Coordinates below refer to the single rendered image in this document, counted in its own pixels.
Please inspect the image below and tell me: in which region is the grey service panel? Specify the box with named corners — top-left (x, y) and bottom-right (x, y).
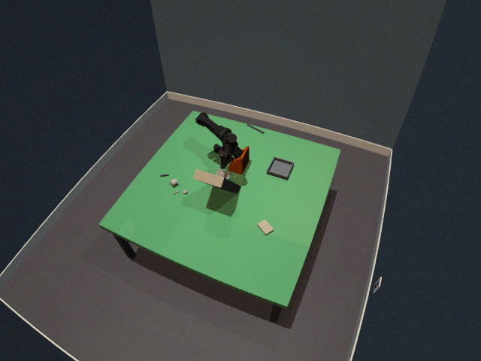
top-left (193, 169), bottom-right (241, 194)

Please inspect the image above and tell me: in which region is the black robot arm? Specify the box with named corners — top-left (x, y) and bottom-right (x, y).
top-left (195, 112), bottom-right (244, 159)

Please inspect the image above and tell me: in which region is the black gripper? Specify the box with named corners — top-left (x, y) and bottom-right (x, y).
top-left (218, 143), bottom-right (234, 169)

